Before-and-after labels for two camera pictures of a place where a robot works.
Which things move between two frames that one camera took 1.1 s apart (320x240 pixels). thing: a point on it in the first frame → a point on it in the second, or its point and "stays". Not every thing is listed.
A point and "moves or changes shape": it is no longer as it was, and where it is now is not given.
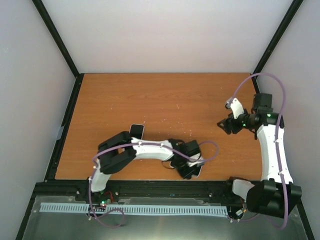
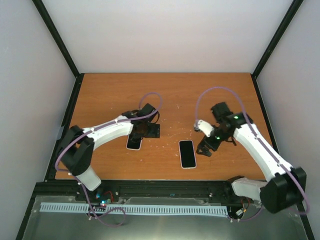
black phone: [195, 171] moves or changes shape
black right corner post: [289, 14] stays
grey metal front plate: [73, 226] stays
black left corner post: [61, 44] stays
